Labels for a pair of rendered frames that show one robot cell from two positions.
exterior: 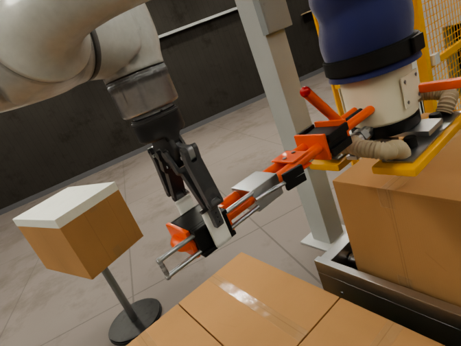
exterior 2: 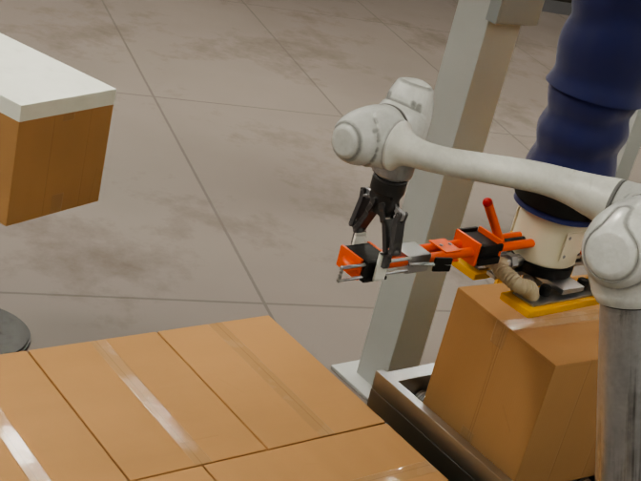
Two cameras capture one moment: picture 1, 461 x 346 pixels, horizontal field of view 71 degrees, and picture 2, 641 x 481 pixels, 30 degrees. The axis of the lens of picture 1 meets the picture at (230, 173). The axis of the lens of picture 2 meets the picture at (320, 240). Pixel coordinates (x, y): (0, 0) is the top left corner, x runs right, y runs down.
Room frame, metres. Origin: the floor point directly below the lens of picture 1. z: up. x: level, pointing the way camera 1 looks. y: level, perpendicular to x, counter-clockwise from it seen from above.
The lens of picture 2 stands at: (-1.80, 0.66, 2.29)
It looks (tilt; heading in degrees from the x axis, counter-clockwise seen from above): 24 degrees down; 348
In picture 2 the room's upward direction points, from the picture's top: 14 degrees clockwise
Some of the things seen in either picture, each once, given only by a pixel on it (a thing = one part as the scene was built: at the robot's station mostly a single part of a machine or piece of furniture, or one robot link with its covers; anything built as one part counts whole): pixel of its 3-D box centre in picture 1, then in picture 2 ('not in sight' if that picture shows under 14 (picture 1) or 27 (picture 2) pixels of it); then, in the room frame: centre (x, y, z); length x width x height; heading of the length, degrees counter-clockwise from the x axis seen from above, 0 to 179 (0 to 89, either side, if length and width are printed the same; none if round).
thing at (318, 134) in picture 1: (322, 139); (477, 245); (0.68, -0.22, 1.21); 0.10 x 0.08 x 0.06; 31
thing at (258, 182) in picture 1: (257, 190); (409, 258); (0.57, -0.04, 1.21); 0.07 x 0.07 x 0.04; 31
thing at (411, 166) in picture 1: (424, 134); (562, 291); (0.73, -0.48, 1.11); 0.34 x 0.10 x 0.05; 121
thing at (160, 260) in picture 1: (241, 215); (397, 269); (0.49, 0.01, 1.21); 0.31 x 0.03 x 0.05; 121
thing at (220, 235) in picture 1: (216, 224); (382, 265); (0.46, 0.05, 1.23); 0.03 x 0.01 x 0.07; 120
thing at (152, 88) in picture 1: (145, 94); (394, 163); (0.50, 0.07, 1.45); 0.09 x 0.09 x 0.06
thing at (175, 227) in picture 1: (199, 226); (362, 260); (0.51, 0.08, 1.21); 0.08 x 0.07 x 0.05; 121
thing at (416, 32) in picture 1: (370, 54); (562, 195); (0.81, -0.43, 1.33); 0.23 x 0.23 x 0.04
